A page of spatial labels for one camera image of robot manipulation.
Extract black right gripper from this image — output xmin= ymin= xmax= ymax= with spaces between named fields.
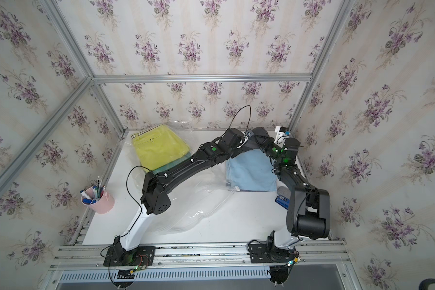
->
xmin=255 ymin=133 xmax=286 ymax=164

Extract dark grey trousers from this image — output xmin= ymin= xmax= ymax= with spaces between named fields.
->
xmin=242 ymin=127 xmax=277 ymax=154

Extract light blue trousers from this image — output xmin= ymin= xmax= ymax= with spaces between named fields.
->
xmin=225 ymin=149 xmax=277 ymax=192

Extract clear plastic vacuum bag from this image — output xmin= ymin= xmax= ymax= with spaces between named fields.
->
xmin=128 ymin=121 xmax=240 ymax=234

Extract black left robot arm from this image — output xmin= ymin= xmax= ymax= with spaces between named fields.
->
xmin=112 ymin=128 xmax=248 ymax=259

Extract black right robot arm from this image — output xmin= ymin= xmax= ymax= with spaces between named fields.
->
xmin=262 ymin=137 xmax=331 ymax=248

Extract yellow-green folded trousers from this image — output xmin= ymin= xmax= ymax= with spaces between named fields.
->
xmin=131 ymin=124 xmax=190 ymax=171

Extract teal folded garment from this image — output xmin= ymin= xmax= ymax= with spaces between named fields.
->
xmin=153 ymin=152 xmax=192 ymax=174

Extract blue stapler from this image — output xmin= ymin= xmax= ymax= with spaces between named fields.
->
xmin=275 ymin=195 xmax=290 ymax=210

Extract pink pen cup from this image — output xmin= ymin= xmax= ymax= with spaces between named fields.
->
xmin=80 ymin=176 xmax=115 ymax=215

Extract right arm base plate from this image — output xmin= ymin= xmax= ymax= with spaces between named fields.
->
xmin=246 ymin=240 xmax=298 ymax=263

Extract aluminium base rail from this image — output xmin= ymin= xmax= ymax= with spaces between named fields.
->
xmin=38 ymin=240 xmax=361 ymax=290

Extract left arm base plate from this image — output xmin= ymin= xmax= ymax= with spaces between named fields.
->
xmin=103 ymin=245 xmax=157 ymax=267

